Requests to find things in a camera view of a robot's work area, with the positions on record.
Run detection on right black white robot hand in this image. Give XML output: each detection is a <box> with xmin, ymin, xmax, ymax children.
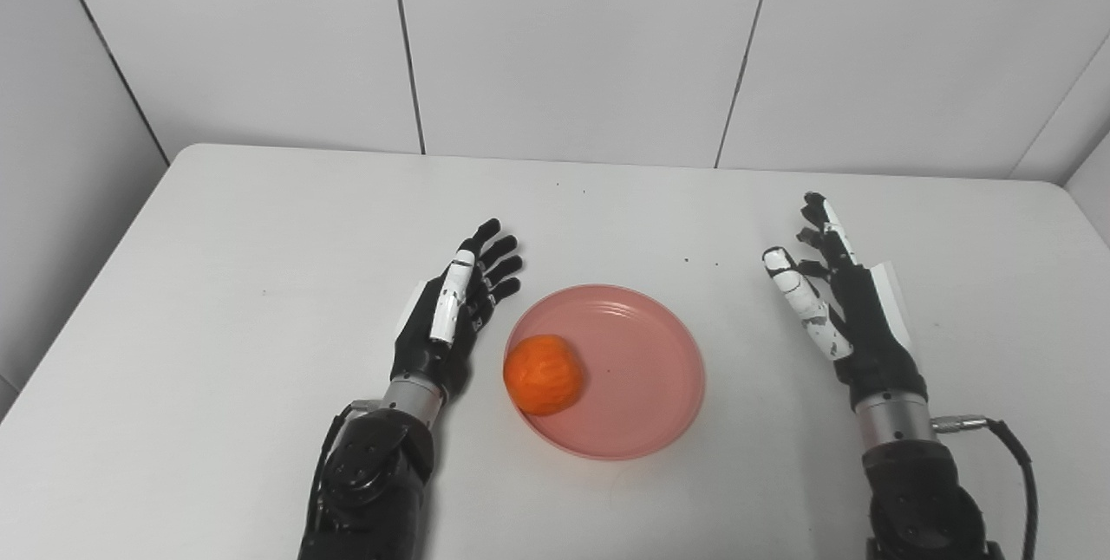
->
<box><xmin>762</xmin><ymin>192</ymin><xmax>929</xmax><ymax>409</ymax></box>

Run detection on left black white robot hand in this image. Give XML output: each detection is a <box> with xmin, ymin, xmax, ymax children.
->
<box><xmin>390</xmin><ymin>218</ymin><xmax>525</xmax><ymax>405</ymax></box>

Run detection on orange fruit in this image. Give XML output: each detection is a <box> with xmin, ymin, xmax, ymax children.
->
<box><xmin>503</xmin><ymin>335</ymin><xmax>584</xmax><ymax>417</ymax></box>

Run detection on pink round plate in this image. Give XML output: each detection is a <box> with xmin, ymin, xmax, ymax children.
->
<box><xmin>504</xmin><ymin>284</ymin><xmax>706</xmax><ymax>461</ymax></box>

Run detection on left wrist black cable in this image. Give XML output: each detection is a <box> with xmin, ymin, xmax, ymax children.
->
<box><xmin>310</xmin><ymin>400</ymin><xmax>382</xmax><ymax>509</ymax></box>

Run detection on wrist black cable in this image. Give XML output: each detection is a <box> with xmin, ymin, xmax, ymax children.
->
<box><xmin>310</xmin><ymin>400</ymin><xmax>382</xmax><ymax>509</ymax></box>
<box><xmin>932</xmin><ymin>414</ymin><xmax>1039</xmax><ymax>560</ymax></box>

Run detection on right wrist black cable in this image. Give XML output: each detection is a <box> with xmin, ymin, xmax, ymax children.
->
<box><xmin>932</xmin><ymin>414</ymin><xmax>1039</xmax><ymax>560</ymax></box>

